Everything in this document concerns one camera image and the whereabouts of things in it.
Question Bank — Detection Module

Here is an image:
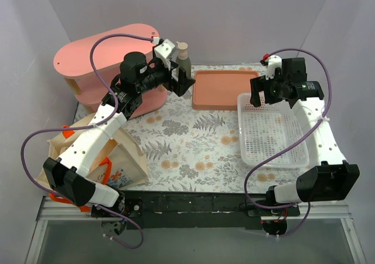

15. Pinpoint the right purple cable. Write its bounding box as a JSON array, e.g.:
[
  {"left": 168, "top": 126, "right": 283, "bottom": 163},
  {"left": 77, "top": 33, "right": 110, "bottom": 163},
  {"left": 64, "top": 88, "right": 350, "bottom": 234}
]
[{"left": 244, "top": 48, "right": 334, "bottom": 238}]

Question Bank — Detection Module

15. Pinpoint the terracotta plastic tray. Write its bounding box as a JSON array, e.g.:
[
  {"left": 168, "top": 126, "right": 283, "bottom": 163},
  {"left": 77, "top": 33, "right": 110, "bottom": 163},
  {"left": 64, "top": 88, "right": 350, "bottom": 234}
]
[{"left": 192, "top": 70, "right": 259, "bottom": 111}]

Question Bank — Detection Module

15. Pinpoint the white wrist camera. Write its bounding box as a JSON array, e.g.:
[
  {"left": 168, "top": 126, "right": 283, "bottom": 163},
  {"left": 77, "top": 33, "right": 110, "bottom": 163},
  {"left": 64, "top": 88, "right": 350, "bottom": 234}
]
[
  {"left": 260, "top": 54, "right": 282, "bottom": 80},
  {"left": 152, "top": 36, "right": 176, "bottom": 70}
]

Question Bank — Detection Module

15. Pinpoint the purple cable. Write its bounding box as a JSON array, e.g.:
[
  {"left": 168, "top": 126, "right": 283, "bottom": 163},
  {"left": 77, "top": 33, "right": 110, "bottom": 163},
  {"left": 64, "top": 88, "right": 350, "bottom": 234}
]
[
  {"left": 244, "top": 48, "right": 334, "bottom": 238},
  {"left": 20, "top": 33, "right": 155, "bottom": 250}
]

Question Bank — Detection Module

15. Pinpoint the black mounting base rail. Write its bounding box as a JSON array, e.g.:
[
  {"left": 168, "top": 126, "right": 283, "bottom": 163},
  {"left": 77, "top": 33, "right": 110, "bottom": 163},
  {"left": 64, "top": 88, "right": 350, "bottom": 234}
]
[{"left": 90, "top": 191, "right": 301, "bottom": 237}]

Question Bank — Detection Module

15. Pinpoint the grey pump soap bottle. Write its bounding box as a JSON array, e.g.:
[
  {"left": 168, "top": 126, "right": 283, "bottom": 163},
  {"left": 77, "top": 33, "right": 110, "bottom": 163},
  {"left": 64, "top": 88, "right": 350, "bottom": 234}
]
[{"left": 175, "top": 42, "right": 191, "bottom": 77}]

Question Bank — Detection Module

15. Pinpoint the white plastic basket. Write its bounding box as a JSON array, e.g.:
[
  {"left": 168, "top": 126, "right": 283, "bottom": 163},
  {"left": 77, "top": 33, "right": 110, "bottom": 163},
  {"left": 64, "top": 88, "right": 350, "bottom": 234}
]
[{"left": 237, "top": 93, "right": 303, "bottom": 167}]

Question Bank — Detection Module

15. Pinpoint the floral table mat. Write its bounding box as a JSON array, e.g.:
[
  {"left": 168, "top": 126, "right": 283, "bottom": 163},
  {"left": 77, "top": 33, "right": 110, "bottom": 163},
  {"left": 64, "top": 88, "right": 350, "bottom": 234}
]
[{"left": 70, "top": 64, "right": 311, "bottom": 193}]

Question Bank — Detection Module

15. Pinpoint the beige canvas tote bag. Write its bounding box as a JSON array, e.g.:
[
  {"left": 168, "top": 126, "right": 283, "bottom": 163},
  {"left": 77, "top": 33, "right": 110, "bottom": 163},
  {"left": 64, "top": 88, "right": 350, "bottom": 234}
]
[{"left": 35, "top": 113, "right": 149, "bottom": 214}]

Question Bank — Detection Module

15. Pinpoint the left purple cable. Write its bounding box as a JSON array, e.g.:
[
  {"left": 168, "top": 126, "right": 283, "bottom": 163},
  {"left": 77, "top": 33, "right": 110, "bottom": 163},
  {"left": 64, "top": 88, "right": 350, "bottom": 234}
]
[{"left": 20, "top": 33, "right": 155, "bottom": 250}]

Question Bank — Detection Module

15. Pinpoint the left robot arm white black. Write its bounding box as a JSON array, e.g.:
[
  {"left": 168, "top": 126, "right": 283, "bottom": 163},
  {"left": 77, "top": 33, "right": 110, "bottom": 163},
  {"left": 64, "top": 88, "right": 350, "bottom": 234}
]
[{"left": 43, "top": 52, "right": 195, "bottom": 217}]

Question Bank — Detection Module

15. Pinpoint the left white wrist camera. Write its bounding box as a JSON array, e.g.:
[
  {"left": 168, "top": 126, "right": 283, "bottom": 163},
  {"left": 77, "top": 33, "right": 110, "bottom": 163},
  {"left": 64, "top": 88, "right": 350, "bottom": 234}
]
[{"left": 152, "top": 36, "right": 176, "bottom": 70}]

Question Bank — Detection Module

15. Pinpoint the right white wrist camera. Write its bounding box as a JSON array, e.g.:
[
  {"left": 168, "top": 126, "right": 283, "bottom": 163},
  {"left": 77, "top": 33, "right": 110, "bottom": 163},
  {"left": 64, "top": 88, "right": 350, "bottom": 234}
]
[{"left": 260, "top": 54, "right": 282, "bottom": 80}]

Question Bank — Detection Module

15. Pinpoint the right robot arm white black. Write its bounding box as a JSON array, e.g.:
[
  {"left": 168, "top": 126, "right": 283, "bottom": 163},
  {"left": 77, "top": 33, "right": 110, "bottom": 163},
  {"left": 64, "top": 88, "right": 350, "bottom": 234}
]
[{"left": 250, "top": 55, "right": 360, "bottom": 216}]

